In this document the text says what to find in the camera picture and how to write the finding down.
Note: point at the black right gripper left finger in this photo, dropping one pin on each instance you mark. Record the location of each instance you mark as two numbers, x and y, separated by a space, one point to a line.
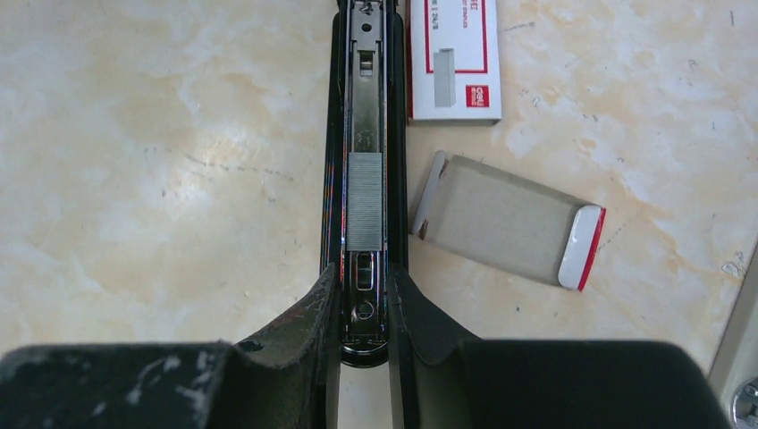
285 375

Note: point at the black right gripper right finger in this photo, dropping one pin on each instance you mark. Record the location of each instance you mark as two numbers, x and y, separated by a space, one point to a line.
444 376

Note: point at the silver staple strip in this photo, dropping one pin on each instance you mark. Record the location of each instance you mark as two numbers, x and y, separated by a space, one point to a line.
364 230

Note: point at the red white staple box sleeve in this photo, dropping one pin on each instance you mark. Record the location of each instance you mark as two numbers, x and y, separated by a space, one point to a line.
453 69

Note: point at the beige and black stapler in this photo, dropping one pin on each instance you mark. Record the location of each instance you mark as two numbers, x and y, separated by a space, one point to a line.
733 375

